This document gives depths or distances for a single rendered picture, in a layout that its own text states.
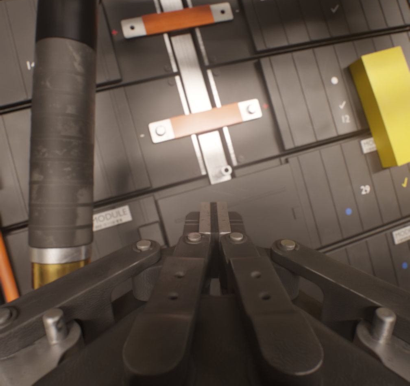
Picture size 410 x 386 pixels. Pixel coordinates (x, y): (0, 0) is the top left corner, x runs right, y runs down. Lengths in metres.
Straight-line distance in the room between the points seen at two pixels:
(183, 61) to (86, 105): 0.23
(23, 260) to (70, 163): 0.21
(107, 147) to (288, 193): 0.24
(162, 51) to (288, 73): 0.18
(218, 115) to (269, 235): 0.17
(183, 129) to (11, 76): 0.22
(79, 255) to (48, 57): 0.14
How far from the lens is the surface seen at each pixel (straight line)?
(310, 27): 0.50
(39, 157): 0.23
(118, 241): 0.39
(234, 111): 0.41
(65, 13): 0.26
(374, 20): 0.57
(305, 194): 0.43
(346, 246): 0.47
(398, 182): 0.52
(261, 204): 0.40
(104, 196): 0.38
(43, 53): 0.25
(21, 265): 0.42
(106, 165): 0.38
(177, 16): 0.45
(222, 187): 0.38
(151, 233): 0.36
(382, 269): 0.51
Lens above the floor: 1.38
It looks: 80 degrees down
